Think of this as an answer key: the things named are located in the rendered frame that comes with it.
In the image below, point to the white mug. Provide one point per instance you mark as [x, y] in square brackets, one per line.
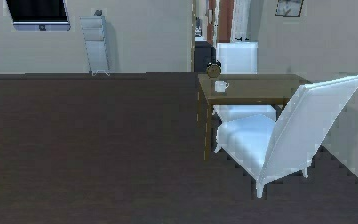
[220, 86]

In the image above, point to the black cabinet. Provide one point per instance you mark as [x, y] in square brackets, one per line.
[203, 55]

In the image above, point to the brown wooden table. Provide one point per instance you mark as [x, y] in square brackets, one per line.
[253, 87]

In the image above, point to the white upholstered chair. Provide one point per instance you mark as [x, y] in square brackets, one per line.
[237, 56]
[287, 140]

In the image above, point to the small dark round object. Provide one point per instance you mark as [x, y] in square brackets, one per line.
[98, 13]

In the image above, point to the framed wall picture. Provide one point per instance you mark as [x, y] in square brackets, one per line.
[288, 7]

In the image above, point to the wall television set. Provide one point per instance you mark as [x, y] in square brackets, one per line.
[37, 13]

